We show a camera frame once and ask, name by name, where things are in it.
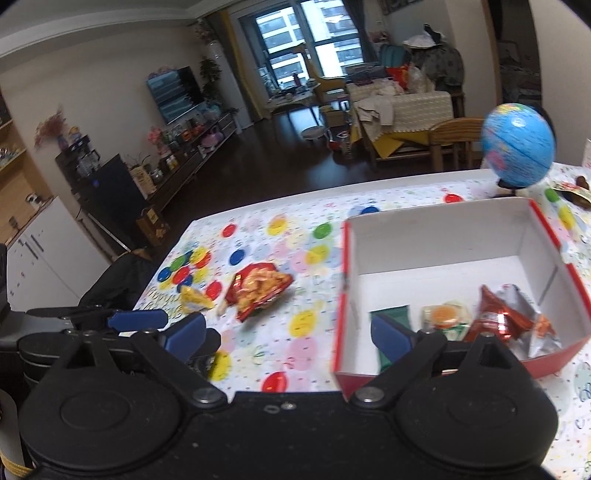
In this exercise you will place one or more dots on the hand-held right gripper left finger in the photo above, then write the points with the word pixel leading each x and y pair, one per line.
pixel 187 334

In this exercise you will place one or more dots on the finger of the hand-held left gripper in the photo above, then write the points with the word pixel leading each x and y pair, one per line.
pixel 213 340
pixel 138 319

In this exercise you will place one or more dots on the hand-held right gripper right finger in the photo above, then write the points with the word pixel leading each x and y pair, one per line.
pixel 390 337

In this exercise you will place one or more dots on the green snack packet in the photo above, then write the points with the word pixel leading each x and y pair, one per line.
pixel 397 312

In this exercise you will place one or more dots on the yellow snack packet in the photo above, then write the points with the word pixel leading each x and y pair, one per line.
pixel 196 300

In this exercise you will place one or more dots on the clear orange jelly packet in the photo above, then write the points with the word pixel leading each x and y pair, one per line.
pixel 445 316

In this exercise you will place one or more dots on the large red chip bag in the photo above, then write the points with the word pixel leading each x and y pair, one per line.
pixel 258 288

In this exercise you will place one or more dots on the red cardboard box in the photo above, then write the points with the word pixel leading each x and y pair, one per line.
pixel 438 244

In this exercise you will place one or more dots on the dark cloth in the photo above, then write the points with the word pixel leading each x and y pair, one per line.
pixel 120 281

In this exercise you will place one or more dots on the balloon print tablecloth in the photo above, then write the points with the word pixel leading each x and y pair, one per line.
pixel 295 295

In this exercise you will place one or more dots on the white cabinet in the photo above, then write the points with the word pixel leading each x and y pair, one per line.
pixel 51 258

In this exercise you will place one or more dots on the black cabinet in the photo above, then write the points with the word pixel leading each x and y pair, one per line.
pixel 111 194

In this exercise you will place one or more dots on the wooden television cabinet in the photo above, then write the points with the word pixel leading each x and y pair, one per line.
pixel 194 157

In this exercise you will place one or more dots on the black water dispenser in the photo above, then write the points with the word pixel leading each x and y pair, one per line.
pixel 85 154

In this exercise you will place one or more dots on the pink flowers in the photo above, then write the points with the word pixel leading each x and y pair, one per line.
pixel 157 138

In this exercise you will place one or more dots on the red white toy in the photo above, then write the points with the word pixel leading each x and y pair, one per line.
pixel 341 141

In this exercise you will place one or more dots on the wooden chair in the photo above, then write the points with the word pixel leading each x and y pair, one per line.
pixel 455 138

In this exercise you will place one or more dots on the dried flower bouquet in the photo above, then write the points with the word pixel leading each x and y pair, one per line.
pixel 51 127

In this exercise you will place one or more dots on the round white stool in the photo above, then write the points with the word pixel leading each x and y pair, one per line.
pixel 315 131

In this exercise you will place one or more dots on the television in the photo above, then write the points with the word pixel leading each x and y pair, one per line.
pixel 175 94

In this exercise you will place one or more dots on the blue globe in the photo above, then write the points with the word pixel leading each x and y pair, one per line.
pixel 517 143

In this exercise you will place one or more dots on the opened green red wrapper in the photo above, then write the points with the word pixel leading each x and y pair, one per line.
pixel 572 191

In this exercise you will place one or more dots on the white standing air conditioner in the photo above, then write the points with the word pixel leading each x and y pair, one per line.
pixel 228 83

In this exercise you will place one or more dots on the potted plant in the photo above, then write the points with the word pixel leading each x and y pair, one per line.
pixel 210 74

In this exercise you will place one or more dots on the yellow armchair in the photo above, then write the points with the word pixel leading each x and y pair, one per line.
pixel 330 87

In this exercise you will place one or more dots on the yellow curtain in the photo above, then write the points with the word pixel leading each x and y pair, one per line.
pixel 235 60

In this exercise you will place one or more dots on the dark jacket pile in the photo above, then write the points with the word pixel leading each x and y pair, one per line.
pixel 438 60

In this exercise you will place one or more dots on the grey curtain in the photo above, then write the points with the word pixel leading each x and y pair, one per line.
pixel 362 27

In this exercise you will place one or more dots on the large window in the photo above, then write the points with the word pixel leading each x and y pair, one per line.
pixel 300 37

